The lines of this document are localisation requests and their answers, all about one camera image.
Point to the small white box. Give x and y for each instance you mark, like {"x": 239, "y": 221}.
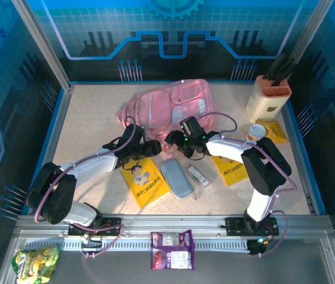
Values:
{"x": 198, "y": 176}

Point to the yellow blue cartoon book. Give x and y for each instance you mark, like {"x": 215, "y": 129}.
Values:
{"x": 146, "y": 183}
{"x": 232, "y": 174}

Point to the grey pencil case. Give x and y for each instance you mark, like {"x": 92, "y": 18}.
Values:
{"x": 175, "y": 177}

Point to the pink student backpack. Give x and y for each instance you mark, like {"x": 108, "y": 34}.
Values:
{"x": 155, "y": 103}

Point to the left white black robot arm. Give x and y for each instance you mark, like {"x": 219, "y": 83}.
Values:
{"x": 90, "y": 165}

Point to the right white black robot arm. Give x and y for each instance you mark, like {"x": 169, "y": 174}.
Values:
{"x": 229, "y": 148}

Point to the yellow snack bag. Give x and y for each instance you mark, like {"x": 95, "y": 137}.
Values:
{"x": 275, "y": 131}

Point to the green snack bag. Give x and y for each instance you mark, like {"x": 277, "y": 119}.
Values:
{"x": 37, "y": 263}

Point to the orange white can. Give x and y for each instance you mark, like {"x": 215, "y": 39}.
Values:
{"x": 256, "y": 131}

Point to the cream knife block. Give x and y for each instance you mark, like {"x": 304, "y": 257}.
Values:
{"x": 262, "y": 103}

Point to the purple snack packet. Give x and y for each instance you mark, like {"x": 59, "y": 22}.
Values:
{"x": 170, "y": 238}
{"x": 173, "y": 258}

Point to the small black controller board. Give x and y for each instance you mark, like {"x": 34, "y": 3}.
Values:
{"x": 257, "y": 245}
{"x": 92, "y": 244}

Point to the aluminium frame beam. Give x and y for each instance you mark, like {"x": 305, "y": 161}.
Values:
{"x": 170, "y": 220}

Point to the aluminium table side rail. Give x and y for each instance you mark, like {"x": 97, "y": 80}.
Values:
{"x": 303, "y": 165}
{"x": 50, "y": 139}

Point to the aluminium frame post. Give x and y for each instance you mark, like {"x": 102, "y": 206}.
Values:
{"x": 41, "y": 44}
{"x": 312, "y": 23}

